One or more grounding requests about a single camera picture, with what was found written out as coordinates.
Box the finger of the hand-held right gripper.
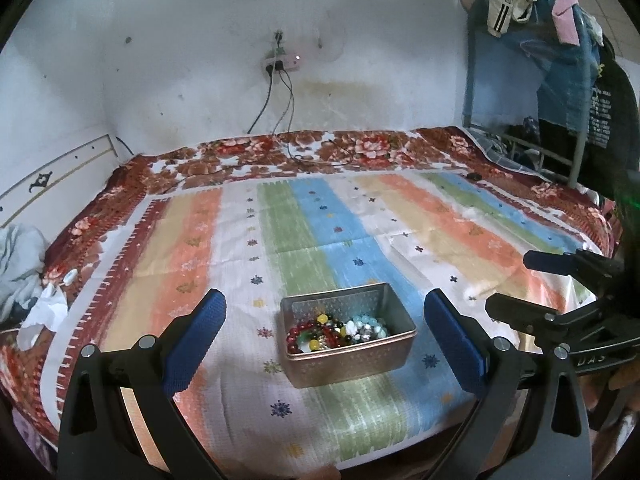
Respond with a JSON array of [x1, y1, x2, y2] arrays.
[[485, 294, 571, 354], [523, 249, 626, 293]]

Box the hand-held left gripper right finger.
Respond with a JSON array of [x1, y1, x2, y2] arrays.
[[424, 289, 593, 480]]

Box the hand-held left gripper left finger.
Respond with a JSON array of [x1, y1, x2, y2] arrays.
[[57, 288, 228, 480]]

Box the light blue bead bracelet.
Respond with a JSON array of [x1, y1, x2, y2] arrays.
[[347, 314, 390, 343]]

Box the red bead bracelet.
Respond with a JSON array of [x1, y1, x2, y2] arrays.
[[286, 321, 346, 356]]

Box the metal tin box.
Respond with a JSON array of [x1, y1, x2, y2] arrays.
[[279, 282, 418, 389]]

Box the dark and yellow bead bracelet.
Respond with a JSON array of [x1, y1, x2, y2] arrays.
[[305, 314, 351, 353]]

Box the person's right hand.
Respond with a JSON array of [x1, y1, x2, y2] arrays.
[[582, 362, 640, 431]]

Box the striped colourful mat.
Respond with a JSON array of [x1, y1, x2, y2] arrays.
[[40, 170, 608, 466]]

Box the white crumpled tissue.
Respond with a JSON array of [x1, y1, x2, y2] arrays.
[[17, 285, 68, 348]]

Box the black printed shirt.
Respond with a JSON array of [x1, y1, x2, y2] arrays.
[[582, 50, 640, 211]]

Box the blue denim garment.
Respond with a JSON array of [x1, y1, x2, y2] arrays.
[[519, 0, 603, 137]]

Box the metal clothes rack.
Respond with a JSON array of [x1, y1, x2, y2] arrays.
[[462, 0, 593, 188]]

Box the grey crumpled cloth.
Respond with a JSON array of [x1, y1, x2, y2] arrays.
[[0, 224, 51, 321]]

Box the white headboard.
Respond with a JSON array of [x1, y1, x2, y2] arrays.
[[0, 132, 118, 231]]

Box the pink garment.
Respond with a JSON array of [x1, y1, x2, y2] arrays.
[[549, 0, 582, 47]]

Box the white jacket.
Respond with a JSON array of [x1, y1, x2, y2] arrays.
[[487, 0, 535, 38]]

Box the white power strip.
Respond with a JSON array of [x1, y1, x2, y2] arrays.
[[262, 49, 303, 73]]

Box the black cable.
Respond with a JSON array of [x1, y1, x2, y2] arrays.
[[247, 71, 276, 135], [272, 71, 356, 166]]

